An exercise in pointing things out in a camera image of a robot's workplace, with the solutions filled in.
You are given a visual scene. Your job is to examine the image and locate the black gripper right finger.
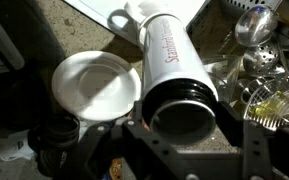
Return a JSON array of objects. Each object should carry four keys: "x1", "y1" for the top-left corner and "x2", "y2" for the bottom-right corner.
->
[{"x1": 217, "y1": 102, "x2": 289, "y2": 180}]

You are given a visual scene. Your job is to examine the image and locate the steel ladle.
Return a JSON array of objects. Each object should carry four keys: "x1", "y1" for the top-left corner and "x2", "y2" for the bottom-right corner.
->
[{"x1": 234, "y1": 5, "x2": 278, "y2": 47}]

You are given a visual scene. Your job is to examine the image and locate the steel slotted spoon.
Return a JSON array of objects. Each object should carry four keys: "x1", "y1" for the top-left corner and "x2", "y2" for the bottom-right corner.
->
[{"x1": 243, "y1": 42, "x2": 285, "y2": 77}]

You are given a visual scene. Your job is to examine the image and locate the white ceramic mug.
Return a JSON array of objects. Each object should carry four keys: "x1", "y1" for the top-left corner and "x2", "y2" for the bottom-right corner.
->
[{"x1": 107, "y1": 0, "x2": 172, "y2": 46}]

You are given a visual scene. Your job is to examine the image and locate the small white bowl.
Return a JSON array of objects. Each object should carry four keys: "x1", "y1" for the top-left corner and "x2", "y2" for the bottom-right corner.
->
[{"x1": 52, "y1": 51, "x2": 141, "y2": 121}]

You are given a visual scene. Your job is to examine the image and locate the white Stanford flask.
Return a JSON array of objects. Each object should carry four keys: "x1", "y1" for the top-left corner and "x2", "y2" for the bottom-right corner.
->
[{"x1": 142, "y1": 15, "x2": 218, "y2": 145}]

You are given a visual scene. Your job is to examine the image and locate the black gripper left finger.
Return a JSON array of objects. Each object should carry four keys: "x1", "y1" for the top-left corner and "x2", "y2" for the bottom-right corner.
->
[{"x1": 52, "y1": 119, "x2": 182, "y2": 180}]

